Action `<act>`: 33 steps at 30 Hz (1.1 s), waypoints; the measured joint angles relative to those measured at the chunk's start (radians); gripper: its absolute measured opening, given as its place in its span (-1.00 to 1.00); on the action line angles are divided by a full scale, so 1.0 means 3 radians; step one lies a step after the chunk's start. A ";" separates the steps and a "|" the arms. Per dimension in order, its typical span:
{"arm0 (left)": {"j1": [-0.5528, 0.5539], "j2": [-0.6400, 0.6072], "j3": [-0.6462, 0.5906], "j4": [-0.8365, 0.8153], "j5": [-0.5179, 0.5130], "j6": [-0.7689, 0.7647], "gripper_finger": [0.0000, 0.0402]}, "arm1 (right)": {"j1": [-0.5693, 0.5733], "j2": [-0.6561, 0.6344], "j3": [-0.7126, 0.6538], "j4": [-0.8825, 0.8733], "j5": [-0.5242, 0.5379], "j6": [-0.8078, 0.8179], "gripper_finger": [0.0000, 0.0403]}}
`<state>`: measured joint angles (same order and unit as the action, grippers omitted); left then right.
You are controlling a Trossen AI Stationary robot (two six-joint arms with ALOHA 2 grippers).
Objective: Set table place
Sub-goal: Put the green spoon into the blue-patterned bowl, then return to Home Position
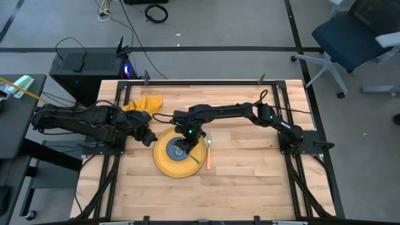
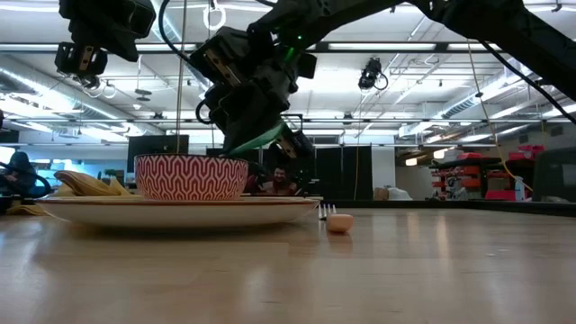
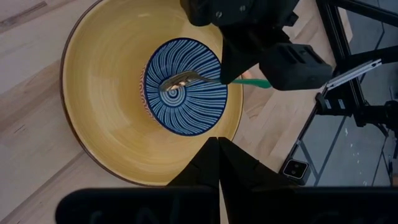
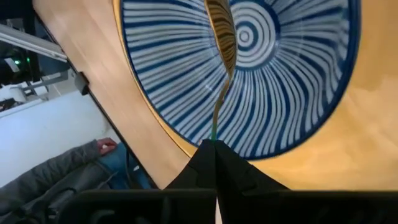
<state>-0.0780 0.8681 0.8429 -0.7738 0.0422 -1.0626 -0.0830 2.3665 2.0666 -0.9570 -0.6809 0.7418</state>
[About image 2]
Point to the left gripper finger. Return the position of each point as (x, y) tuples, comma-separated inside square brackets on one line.
[(113, 48), (129, 48)]

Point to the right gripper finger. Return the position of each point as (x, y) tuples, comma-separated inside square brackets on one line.
[(261, 119), (231, 117)]

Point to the green utensil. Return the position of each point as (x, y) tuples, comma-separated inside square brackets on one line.
[(261, 140)]

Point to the red white patterned bowl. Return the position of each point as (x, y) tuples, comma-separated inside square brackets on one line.
[(189, 177)]

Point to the beige plate with brown rim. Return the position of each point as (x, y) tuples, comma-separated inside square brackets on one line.
[(180, 213)]

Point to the yellow cloth napkin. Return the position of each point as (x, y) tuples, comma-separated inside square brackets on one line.
[(85, 184)]

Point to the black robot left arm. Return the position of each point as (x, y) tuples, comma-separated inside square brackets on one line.
[(85, 6)]

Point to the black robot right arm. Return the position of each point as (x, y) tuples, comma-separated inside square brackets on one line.
[(495, 22)]

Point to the person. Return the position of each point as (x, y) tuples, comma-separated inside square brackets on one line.
[(280, 177), (18, 173)]

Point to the black monitor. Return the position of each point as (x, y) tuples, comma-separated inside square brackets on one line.
[(153, 144)]

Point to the black partition screen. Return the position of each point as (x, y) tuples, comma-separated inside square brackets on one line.
[(346, 171)]

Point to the black bar with light strips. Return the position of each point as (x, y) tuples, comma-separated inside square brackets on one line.
[(382, 46)]

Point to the thin black horizontal bar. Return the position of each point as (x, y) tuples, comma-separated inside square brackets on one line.
[(405, 120)]

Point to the cardboard box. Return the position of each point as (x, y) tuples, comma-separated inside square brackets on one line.
[(380, 194)]

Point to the white bag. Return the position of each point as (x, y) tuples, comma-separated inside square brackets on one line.
[(399, 194)]

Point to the red storage bin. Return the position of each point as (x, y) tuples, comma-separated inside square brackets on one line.
[(470, 156), (499, 195), (528, 153)]

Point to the black storage shelf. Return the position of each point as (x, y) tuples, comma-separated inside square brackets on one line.
[(477, 168)]

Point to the clear spray bottle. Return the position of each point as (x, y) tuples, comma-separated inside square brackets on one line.
[(519, 191)]

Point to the silver ventilation duct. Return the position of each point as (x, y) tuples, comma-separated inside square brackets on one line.
[(45, 85), (472, 101), (173, 31)]

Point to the black overhead camera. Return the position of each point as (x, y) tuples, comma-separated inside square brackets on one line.
[(371, 74)]

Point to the black table edge rail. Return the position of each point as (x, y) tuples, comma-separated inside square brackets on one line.
[(450, 204)]

